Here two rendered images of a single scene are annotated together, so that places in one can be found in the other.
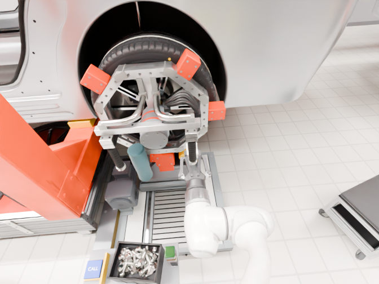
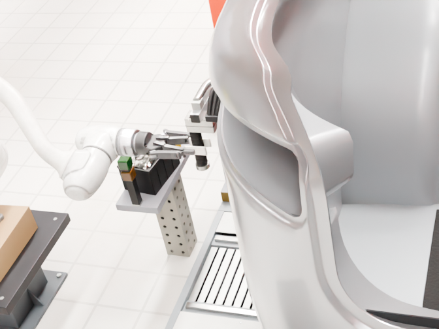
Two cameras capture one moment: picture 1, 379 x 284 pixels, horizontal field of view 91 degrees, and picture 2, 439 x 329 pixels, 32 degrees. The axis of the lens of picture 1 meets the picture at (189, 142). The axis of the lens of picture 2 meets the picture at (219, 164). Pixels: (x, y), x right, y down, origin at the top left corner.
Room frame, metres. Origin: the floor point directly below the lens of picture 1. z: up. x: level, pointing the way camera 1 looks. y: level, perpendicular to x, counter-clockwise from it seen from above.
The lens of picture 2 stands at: (1.45, -1.72, 2.22)
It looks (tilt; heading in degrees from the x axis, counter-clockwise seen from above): 37 degrees down; 117
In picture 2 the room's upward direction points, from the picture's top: 12 degrees counter-clockwise
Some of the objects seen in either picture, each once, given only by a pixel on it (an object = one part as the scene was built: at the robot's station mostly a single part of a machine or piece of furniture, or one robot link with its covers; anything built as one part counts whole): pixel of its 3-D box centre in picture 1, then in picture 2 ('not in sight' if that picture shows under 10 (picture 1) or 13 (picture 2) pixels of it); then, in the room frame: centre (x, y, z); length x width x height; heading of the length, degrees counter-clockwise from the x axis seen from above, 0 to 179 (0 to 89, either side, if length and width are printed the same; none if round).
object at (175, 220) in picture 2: not in sight; (172, 210); (0.18, 0.33, 0.21); 0.10 x 0.10 x 0.42; 1
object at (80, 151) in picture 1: (75, 138); not in sight; (0.81, 0.68, 0.69); 0.52 x 0.17 x 0.35; 1
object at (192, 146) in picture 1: (192, 150); (198, 147); (0.54, -0.01, 0.83); 0.04 x 0.04 x 0.16
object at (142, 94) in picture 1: (122, 102); not in sight; (0.65, 0.26, 1.03); 0.19 x 0.18 x 0.11; 1
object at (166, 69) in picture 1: (155, 116); not in sight; (0.77, 0.17, 0.85); 0.54 x 0.07 x 0.54; 91
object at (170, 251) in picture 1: (170, 252); (125, 162); (0.18, 0.10, 0.64); 0.04 x 0.04 x 0.04; 1
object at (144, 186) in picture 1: (171, 168); not in sight; (0.94, 0.17, 0.13); 0.50 x 0.36 x 0.10; 91
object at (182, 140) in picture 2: (188, 167); (174, 140); (0.45, 0.01, 0.83); 0.11 x 0.01 x 0.04; 13
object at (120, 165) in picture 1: (115, 157); not in sight; (0.53, 0.33, 0.83); 0.04 x 0.04 x 0.16
